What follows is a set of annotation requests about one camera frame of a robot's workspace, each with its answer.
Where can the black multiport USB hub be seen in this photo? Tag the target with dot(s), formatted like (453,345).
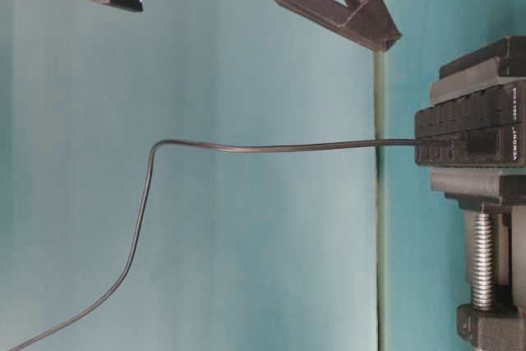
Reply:
(486,128)

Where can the black bench vise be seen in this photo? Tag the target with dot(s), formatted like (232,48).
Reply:
(493,203)

